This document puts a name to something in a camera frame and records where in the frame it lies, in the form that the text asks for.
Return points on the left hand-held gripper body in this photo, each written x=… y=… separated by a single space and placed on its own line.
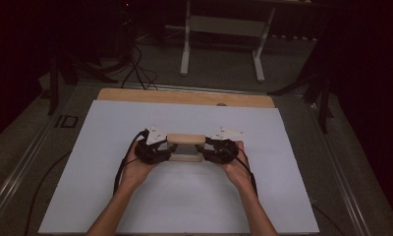
x=148 y=152

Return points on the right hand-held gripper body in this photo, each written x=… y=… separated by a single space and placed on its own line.
x=224 y=152

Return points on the wooden photo frame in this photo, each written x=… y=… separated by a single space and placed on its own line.
x=186 y=139

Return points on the person's left hand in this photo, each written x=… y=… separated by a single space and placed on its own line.
x=135 y=173

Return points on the person's right hand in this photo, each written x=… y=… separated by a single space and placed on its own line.
x=238 y=173

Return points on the white table sheet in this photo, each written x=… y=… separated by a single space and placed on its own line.
x=184 y=203

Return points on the black floor socket plate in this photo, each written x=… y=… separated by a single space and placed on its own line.
x=67 y=121

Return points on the black metal stand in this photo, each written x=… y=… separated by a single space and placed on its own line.
x=324 y=98
x=53 y=88

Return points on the white metal stand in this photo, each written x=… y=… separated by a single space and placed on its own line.
x=224 y=26

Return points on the dark curtain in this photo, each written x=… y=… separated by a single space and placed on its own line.
x=374 y=98
x=14 y=65

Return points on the metal floor rail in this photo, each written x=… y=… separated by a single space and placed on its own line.
x=17 y=177
x=342 y=177
x=201 y=88

